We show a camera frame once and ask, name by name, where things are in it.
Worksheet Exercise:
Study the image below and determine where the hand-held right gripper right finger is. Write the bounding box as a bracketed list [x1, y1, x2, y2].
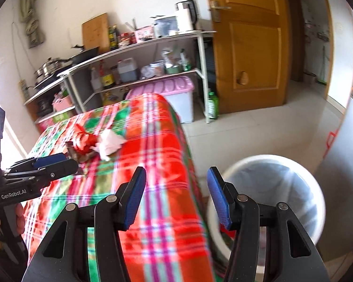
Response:
[206, 166, 331, 282]

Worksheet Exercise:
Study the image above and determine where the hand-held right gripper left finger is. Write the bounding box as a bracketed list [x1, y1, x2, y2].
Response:
[21, 166, 148, 282]

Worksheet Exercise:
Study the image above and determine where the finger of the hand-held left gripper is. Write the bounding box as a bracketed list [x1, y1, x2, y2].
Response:
[4, 159, 79, 186]
[1, 153, 68, 177]

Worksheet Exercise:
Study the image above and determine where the red plastic bag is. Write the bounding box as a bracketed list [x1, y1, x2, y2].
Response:
[73, 123, 105, 155]

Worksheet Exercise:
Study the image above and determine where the white tissue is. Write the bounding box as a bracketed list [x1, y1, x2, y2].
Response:
[96, 129, 127, 161]

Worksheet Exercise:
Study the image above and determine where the white trash bin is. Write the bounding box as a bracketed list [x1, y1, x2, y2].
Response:
[206, 153, 326, 271]

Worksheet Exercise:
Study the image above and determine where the person's left hand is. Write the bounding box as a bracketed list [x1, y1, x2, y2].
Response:
[0, 203, 26, 237]

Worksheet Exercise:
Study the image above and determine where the clear plastic bin liner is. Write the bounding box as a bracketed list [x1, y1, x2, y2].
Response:
[224, 161, 318, 241]

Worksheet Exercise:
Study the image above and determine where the plaid blanket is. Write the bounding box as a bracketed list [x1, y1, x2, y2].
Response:
[22, 93, 215, 282]

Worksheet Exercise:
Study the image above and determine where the black rice cooker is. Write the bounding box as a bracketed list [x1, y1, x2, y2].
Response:
[35, 97, 53, 116]

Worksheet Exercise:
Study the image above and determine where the pink basket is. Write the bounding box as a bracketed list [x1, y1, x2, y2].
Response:
[52, 95, 74, 112]

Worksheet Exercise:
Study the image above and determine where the white low shelf unit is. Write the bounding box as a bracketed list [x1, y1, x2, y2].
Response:
[24, 76, 77, 124]

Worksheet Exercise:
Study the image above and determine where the black induction cooker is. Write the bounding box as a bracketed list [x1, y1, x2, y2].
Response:
[32, 70, 68, 90]

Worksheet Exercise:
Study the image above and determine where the white plastic bottle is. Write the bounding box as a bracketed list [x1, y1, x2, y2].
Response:
[90, 66, 103, 91]

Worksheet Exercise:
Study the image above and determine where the steel steamer pot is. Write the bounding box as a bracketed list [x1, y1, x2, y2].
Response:
[34, 59, 67, 78]

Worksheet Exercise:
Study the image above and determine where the green bottle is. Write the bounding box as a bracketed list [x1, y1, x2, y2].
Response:
[207, 90, 220, 120]

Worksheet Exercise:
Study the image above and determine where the soy sauce bottle yellow label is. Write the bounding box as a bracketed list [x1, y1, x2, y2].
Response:
[100, 62, 115, 89]

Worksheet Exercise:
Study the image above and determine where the storage box with pink lid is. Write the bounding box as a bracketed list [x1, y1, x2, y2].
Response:
[126, 76, 195, 124]

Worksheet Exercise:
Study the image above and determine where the black frying pan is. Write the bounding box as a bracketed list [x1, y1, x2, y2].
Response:
[70, 45, 100, 63]

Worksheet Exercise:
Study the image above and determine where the large plastic jug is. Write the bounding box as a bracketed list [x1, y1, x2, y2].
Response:
[118, 58, 139, 83]

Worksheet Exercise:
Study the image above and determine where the red plastic item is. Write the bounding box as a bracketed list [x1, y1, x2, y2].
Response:
[324, 128, 339, 159]

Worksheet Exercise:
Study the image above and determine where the crumpled clear plastic bag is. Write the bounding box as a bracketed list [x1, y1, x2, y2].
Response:
[140, 65, 156, 80]

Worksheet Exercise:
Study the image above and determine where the hanging grey cloth bag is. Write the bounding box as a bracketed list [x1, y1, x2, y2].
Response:
[19, 0, 46, 48]

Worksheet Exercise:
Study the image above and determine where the silver fridge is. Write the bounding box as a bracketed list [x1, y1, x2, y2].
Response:
[321, 85, 353, 265]

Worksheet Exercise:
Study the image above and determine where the white tub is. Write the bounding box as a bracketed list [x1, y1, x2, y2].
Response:
[150, 61, 165, 76]

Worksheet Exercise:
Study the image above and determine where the wooden cutting board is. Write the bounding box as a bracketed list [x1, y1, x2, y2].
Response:
[82, 13, 110, 54]

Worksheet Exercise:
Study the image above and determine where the green and white packet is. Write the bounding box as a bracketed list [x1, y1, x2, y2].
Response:
[180, 49, 192, 71]

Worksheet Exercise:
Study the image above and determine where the white food bag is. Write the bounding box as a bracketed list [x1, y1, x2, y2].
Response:
[161, 48, 180, 68]

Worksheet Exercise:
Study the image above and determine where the wooden door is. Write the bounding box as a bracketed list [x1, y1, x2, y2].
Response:
[203, 0, 290, 114]

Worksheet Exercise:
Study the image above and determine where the pink utensil box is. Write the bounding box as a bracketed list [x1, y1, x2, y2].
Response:
[134, 26, 153, 42]

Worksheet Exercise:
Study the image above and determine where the grey metal shelf unit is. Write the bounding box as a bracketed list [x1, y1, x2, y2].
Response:
[60, 31, 217, 124]

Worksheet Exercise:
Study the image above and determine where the grey plastic container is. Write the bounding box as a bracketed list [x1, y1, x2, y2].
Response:
[151, 15, 178, 38]

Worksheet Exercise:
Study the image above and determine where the white and black kettle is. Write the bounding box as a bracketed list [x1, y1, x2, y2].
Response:
[176, 0, 198, 34]

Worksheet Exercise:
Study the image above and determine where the wall power strip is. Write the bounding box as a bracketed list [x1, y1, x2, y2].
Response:
[18, 80, 30, 100]

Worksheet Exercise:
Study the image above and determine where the metal door handle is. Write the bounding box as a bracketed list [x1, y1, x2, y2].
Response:
[209, 0, 232, 22]

